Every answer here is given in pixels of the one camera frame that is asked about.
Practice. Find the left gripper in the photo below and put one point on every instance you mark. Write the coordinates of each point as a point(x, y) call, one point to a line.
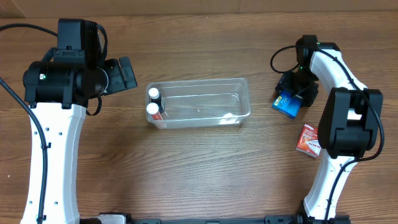
point(116, 78)

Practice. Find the clear plastic container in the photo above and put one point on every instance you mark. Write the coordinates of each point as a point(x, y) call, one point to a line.
point(202, 103)

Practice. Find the orange bottle white cap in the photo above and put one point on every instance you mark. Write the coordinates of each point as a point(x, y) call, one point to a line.
point(153, 111)

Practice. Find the red and white box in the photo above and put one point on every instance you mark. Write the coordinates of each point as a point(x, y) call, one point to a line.
point(308, 141)

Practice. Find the blue box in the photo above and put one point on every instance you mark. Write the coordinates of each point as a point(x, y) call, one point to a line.
point(287, 105)

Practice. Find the black bottle white cap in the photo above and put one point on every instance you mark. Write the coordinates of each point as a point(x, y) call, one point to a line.
point(156, 97)

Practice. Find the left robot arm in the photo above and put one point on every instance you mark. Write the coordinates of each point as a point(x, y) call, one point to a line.
point(58, 89)

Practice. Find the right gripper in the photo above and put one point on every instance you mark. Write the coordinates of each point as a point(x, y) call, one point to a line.
point(288, 86)

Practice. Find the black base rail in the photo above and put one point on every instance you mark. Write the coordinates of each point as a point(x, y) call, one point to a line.
point(104, 218)

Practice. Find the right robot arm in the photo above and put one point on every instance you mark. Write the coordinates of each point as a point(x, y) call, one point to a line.
point(350, 129)

